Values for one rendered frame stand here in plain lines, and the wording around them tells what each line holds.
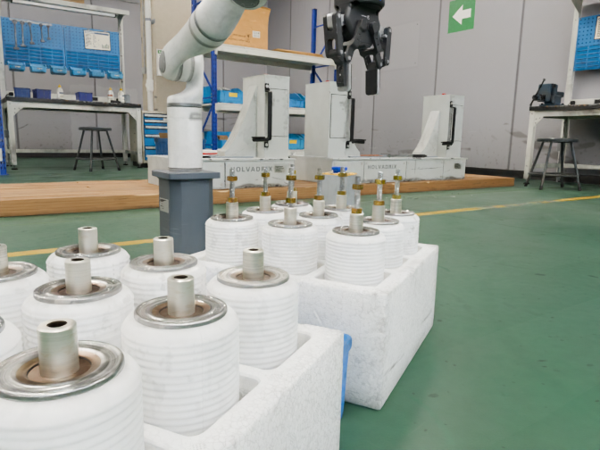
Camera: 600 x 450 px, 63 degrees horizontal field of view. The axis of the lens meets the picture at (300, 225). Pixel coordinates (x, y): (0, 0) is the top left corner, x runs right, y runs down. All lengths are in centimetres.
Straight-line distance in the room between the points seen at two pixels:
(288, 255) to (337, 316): 13
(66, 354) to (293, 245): 52
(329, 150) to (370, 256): 285
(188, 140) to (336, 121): 234
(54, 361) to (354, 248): 51
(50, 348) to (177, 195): 104
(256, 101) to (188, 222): 209
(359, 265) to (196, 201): 70
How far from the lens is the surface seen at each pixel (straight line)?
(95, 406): 31
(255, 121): 336
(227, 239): 86
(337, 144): 363
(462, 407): 83
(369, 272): 76
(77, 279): 49
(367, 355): 76
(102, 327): 47
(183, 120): 136
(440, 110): 456
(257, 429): 42
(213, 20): 117
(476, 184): 463
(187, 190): 134
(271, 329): 49
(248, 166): 315
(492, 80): 667
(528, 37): 651
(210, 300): 44
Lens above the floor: 40
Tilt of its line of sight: 10 degrees down
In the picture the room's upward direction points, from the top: 1 degrees clockwise
